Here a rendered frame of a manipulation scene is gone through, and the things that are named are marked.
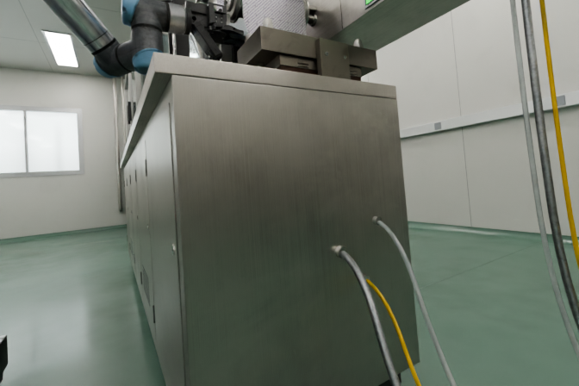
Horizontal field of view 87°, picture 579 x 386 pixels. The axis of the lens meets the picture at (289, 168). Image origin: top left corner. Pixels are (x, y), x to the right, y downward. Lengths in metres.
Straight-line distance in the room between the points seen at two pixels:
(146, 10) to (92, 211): 5.66
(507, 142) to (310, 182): 2.73
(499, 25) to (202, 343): 3.34
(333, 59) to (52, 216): 5.98
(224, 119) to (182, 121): 0.08
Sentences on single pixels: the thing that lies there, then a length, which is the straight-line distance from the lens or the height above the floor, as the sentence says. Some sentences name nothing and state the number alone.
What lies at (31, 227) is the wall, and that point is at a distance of 6.53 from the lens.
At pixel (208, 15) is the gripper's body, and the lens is 1.00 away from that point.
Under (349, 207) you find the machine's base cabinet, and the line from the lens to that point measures 0.79.
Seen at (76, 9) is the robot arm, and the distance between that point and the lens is 0.97.
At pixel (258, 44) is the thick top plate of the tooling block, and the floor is 0.99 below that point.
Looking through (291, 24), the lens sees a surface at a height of 1.17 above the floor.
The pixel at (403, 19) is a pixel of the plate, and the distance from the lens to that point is 1.16.
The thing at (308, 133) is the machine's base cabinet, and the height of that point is 0.75.
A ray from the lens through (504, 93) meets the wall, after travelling 3.35.
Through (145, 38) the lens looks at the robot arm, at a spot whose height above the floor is 1.03.
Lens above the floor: 0.64
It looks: 2 degrees up
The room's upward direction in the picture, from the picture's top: 4 degrees counter-clockwise
